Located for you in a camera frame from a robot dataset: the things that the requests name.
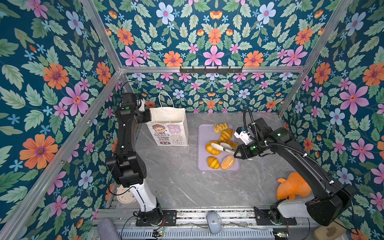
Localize twisted bread top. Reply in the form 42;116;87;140
213;123;229;133

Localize grey padded cylinder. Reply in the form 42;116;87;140
97;219;121;240

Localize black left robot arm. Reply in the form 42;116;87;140
106;93;163;224

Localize black hook rack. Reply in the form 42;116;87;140
179;66;243;75

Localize small striped yellow bread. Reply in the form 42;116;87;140
207;156;221;170

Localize round pumpkin bread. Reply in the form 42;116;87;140
206;141;221;156

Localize purple cutting mat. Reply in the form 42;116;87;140
197;124;240;172

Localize round beige clock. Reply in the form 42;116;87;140
116;185;137;205

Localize metal tongs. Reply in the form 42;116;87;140
211;143;236;154

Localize tan sponge block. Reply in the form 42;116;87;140
314;220;347;240

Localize orange plush toy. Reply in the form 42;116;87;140
277;172;312;200

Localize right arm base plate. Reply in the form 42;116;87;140
253;207;297;226

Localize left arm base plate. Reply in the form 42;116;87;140
136;210;178;228

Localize oval seeded bread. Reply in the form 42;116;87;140
221;155;236;170

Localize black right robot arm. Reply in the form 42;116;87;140
234;118;356;226

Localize square toast bread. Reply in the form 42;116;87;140
220;140;238;153

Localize striped croissant bread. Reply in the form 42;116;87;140
219;129;233;143

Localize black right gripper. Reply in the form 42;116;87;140
231;138;265;160

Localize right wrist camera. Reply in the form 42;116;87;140
234;127;254;145

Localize white paper bag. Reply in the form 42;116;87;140
146;105;189;147

